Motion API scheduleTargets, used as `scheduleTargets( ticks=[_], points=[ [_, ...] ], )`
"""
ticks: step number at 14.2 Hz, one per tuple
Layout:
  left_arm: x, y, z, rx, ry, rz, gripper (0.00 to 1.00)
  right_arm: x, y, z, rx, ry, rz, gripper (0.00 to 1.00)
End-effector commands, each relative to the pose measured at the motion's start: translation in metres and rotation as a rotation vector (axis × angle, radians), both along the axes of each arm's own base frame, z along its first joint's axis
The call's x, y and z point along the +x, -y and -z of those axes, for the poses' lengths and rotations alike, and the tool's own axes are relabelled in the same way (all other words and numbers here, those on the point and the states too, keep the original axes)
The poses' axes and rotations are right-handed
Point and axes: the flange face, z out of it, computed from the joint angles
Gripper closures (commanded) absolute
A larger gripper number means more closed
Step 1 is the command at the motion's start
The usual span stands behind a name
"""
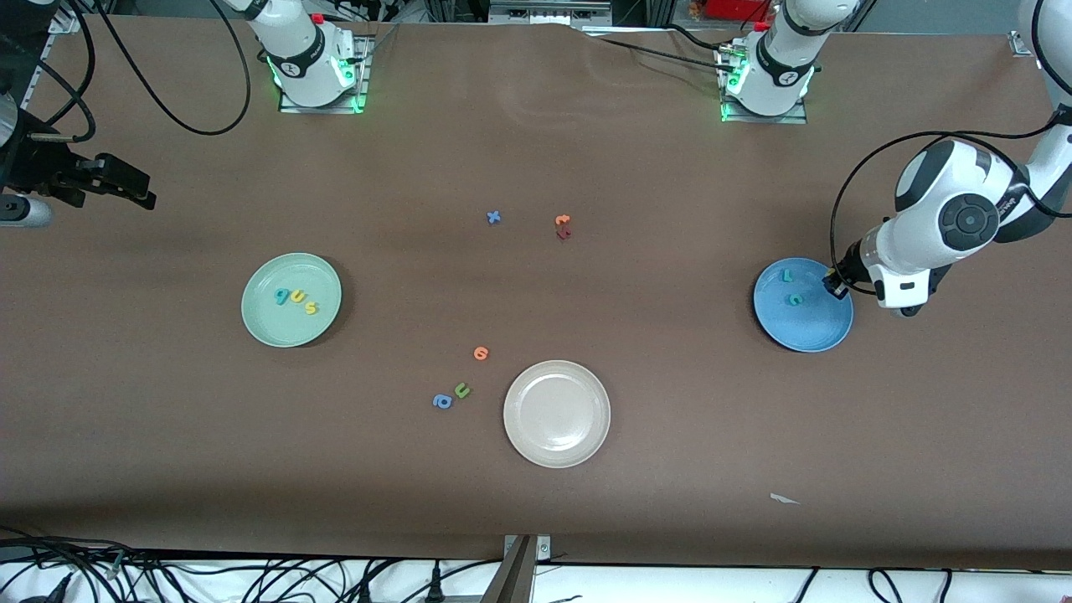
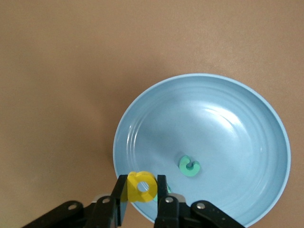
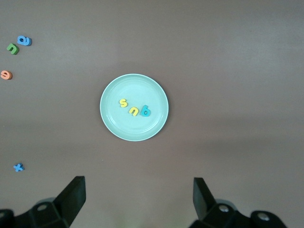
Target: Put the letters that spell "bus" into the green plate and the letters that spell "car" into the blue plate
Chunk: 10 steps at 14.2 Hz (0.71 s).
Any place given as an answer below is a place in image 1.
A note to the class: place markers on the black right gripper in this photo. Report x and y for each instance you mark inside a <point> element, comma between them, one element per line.
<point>52,173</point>

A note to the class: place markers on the metal table edge bracket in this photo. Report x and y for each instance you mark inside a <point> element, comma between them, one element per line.
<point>519,569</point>

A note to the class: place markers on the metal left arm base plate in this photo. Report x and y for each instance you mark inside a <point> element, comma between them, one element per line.
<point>796,119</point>

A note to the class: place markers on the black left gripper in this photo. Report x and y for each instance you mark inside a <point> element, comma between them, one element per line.
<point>846,275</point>

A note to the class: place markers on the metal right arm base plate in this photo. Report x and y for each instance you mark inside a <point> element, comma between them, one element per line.
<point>362,92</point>

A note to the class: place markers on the grey metal equipment box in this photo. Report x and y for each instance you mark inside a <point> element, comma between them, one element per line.
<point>548,10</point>

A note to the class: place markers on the white paper scrap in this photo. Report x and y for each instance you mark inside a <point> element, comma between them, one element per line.
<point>781,499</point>

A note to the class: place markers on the blue foam letter a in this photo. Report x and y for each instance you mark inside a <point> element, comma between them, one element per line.
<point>442,402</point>

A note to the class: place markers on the light green plate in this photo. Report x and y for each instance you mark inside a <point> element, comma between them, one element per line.
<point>291,327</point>

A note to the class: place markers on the beige plate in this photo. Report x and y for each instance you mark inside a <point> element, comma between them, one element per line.
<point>557,414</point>

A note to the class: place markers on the blue plate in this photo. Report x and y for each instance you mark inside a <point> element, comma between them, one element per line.
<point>796,327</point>

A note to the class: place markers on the red box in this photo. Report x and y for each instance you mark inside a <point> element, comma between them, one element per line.
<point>737,8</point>

